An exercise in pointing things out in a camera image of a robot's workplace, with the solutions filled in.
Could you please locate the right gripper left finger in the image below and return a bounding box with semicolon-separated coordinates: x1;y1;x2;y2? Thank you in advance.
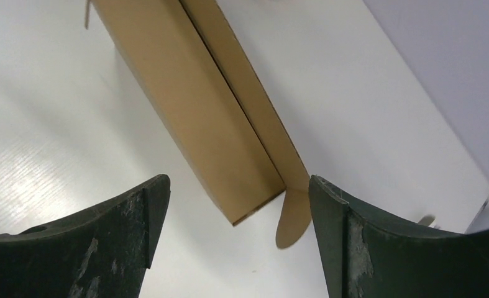
0;174;170;297

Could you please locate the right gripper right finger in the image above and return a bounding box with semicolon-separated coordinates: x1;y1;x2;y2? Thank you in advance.
309;176;489;297

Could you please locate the brown cardboard box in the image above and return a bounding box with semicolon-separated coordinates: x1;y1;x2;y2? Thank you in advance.
84;1;311;249

